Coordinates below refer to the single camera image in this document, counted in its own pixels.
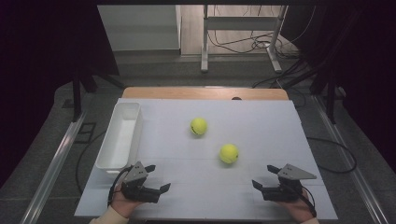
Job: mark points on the person's left hand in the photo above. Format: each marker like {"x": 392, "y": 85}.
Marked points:
{"x": 123, "y": 206}

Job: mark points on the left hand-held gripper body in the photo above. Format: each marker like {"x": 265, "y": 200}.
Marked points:
{"x": 138, "y": 190}

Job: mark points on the person's right hand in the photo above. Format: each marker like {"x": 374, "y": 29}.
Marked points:
{"x": 297, "y": 209}

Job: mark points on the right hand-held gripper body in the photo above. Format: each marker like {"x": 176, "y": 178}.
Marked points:
{"x": 285, "y": 190}

